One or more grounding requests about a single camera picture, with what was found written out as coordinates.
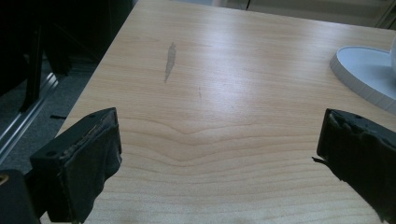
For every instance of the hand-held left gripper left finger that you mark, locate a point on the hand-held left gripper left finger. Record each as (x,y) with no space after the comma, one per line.
(77,161)

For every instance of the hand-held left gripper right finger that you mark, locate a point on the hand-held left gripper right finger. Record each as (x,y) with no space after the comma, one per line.
(364,155)

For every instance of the black tape strip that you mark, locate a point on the black tape strip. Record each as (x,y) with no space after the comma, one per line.
(58,117)

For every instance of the white stand with pole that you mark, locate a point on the white stand with pole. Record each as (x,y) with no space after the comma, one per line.
(364,67)

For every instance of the black metal stand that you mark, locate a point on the black metal stand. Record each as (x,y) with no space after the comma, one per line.
(32,77)

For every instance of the aluminium floor rail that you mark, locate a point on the aluminium floor rail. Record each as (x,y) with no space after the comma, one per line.
(28,115)

